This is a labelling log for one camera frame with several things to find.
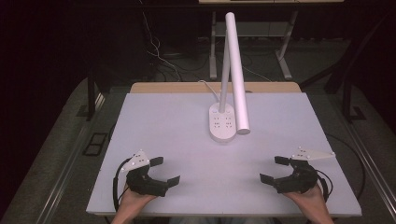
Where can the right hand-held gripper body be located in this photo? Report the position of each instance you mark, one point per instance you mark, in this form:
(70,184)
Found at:
(299,180)

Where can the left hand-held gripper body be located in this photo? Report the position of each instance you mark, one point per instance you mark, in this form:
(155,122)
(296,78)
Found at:
(144,183)

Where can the person's left hand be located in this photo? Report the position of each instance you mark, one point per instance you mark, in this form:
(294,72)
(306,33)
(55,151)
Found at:
(134,202)

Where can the person's right hand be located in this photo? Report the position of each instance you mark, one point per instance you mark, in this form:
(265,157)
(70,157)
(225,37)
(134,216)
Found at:
(309,200)

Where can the white table cover board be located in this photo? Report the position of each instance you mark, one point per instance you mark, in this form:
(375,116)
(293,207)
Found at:
(186,140)

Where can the black metal stand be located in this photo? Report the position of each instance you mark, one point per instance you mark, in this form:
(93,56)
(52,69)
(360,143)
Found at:
(347,93)
(91,93)

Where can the desk with grey metal legs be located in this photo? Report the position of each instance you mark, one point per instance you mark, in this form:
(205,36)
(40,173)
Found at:
(286,62)

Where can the white desk lamp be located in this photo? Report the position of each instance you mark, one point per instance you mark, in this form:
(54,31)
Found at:
(236,68)

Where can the black rectangular floor frame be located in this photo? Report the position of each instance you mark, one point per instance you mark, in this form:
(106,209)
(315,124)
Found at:
(95,144)

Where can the grey metal floor rail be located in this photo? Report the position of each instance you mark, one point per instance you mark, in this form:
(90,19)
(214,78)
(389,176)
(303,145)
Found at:
(373,168)
(67,174)

